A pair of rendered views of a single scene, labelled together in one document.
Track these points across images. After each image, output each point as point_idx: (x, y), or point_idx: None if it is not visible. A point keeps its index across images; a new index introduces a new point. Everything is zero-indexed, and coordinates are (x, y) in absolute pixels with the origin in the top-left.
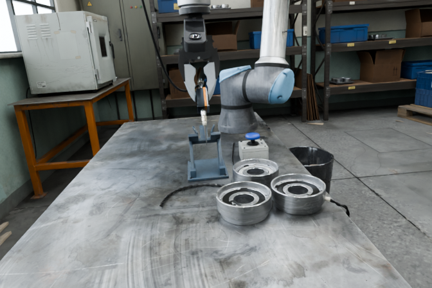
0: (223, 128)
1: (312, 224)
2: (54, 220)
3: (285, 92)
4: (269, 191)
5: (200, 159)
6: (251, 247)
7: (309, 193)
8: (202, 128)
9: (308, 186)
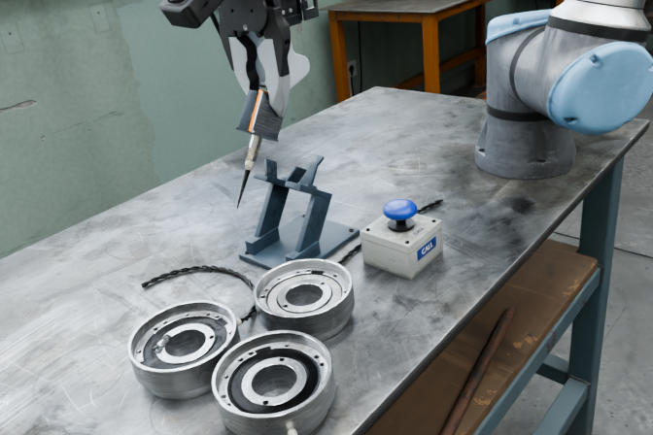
0: (475, 153)
1: None
2: (54, 247)
3: (595, 110)
4: (213, 353)
5: (329, 217)
6: (90, 434)
7: (272, 401)
8: (309, 163)
9: (303, 384)
